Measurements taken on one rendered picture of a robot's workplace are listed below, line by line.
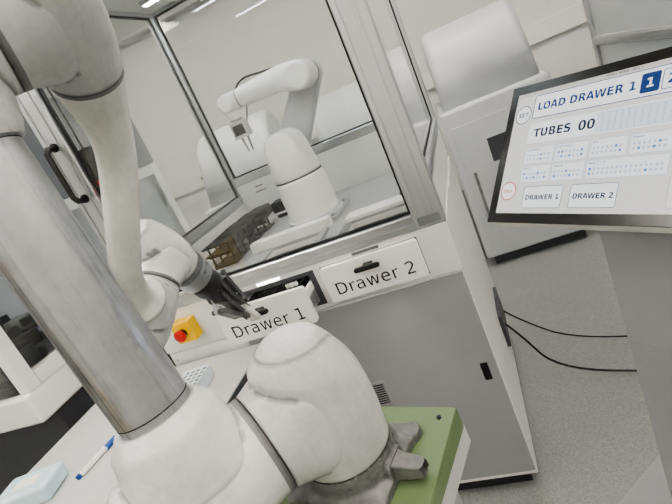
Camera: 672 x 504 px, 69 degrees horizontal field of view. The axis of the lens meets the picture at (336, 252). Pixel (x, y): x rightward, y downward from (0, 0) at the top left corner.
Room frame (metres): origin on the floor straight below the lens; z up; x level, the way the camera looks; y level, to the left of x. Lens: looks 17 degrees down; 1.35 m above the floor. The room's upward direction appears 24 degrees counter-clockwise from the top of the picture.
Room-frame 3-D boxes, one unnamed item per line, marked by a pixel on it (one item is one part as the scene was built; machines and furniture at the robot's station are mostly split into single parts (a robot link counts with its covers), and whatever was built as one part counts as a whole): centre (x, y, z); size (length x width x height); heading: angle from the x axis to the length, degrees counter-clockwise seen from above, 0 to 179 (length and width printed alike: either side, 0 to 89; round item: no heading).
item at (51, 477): (1.12, 0.94, 0.78); 0.15 x 0.10 x 0.04; 82
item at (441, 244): (1.83, 0.02, 0.87); 1.02 x 0.95 x 0.14; 70
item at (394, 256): (1.29, -0.07, 0.87); 0.29 x 0.02 x 0.11; 70
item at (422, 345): (1.83, 0.01, 0.40); 1.03 x 0.95 x 0.80; 70
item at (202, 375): (1.30, 0.53, 0.78); 0.12 x 0.08 x 0.04; 166
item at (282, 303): (1.31, 0.26, 0.87); 0.29 x 0.02 x 0.11; 70
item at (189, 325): (1.49, 0.54, 0.88); 0.07 x 0.05 x 0.07; 70
